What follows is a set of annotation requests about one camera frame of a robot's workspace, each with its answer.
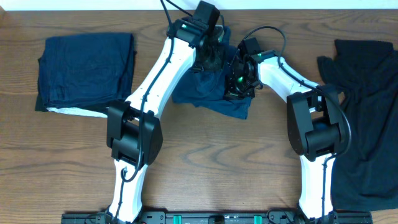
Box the blue denim shorts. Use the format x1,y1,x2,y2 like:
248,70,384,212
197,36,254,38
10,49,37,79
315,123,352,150
172,26,252,119

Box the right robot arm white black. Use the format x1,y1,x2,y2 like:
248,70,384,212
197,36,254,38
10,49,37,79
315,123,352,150
224,50,350,223

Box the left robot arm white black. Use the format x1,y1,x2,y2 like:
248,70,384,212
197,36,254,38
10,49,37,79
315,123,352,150
105,19,231,223

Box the folded navy clothes stack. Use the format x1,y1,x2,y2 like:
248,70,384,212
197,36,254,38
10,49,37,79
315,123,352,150
35,32,136,112

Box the black garment pile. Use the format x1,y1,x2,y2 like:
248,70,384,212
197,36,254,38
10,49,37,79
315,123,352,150
317,39,397,212

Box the white folded cloth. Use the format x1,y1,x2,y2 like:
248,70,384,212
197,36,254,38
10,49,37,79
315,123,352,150
47,107,108,118

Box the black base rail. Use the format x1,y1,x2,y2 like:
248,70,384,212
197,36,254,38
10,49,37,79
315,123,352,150
61,210,373,224

